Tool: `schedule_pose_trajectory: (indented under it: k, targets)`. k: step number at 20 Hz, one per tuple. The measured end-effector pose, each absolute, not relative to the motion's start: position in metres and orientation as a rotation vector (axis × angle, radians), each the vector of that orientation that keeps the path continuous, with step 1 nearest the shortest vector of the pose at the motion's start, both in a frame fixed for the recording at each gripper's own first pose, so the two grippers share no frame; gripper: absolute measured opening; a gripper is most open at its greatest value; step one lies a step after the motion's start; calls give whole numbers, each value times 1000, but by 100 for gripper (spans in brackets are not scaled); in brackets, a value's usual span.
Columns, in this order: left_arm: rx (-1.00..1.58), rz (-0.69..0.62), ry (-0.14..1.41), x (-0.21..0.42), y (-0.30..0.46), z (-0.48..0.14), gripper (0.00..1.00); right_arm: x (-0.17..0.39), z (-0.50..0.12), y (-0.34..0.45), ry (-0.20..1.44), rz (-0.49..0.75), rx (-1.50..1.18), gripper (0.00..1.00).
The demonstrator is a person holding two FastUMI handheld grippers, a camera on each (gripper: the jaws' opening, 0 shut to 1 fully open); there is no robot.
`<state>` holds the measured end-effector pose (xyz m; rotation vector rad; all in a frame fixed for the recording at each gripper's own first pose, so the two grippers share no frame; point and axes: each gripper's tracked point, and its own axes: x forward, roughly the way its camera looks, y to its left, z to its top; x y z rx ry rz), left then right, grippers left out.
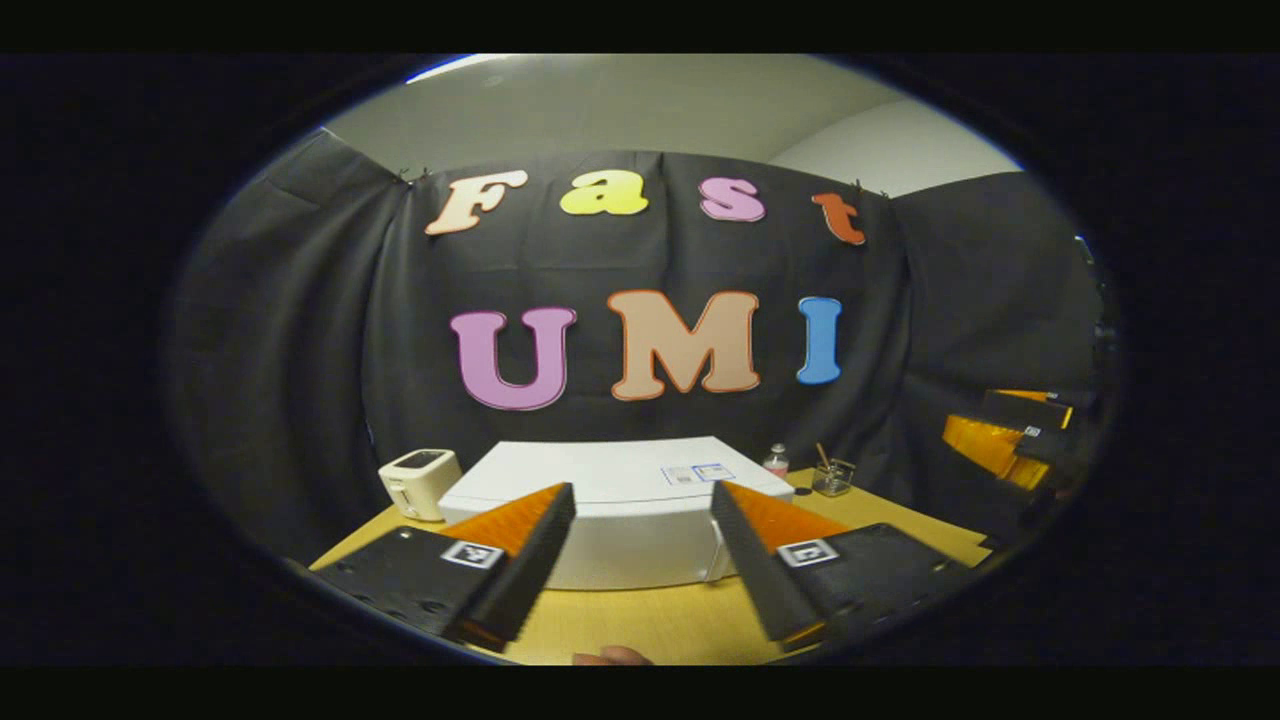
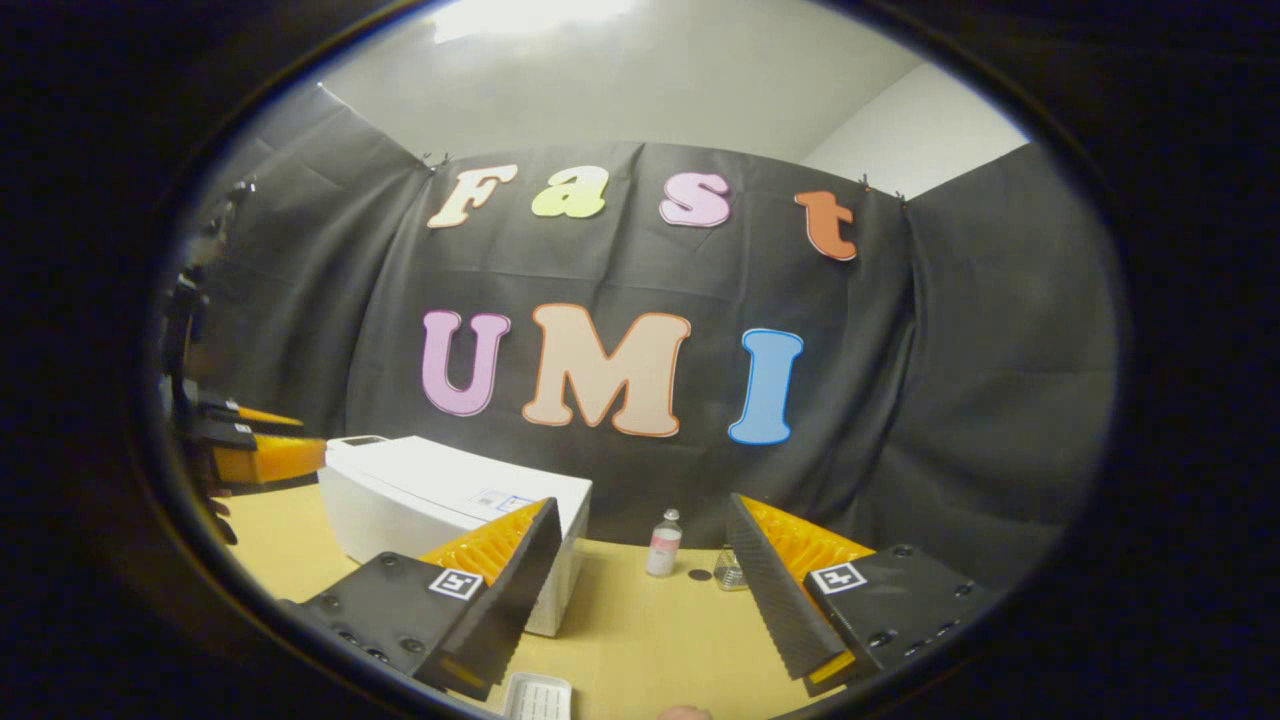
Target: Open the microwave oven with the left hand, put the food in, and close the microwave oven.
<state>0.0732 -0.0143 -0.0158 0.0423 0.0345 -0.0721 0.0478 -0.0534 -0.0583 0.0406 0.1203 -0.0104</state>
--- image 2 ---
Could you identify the small glass jar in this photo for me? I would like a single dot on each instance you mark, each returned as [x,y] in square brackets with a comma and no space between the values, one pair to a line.
[730,572]

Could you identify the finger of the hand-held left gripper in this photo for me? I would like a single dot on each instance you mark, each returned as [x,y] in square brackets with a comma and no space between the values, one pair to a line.
[270,462]
[265,418]

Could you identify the white plastic tray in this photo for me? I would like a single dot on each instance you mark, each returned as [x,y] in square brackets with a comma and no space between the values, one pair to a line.
[538,698]

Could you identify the small bottle with pink label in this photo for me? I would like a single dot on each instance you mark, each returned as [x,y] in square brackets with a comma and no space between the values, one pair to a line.
[664,545]

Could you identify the white microwave oven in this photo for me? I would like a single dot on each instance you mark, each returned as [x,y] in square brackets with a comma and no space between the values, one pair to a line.
[430,480]

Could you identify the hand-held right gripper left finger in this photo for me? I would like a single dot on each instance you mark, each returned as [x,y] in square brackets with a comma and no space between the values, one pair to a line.
[515,600]

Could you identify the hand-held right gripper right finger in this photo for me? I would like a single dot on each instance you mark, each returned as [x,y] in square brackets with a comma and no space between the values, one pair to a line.
[770,600]

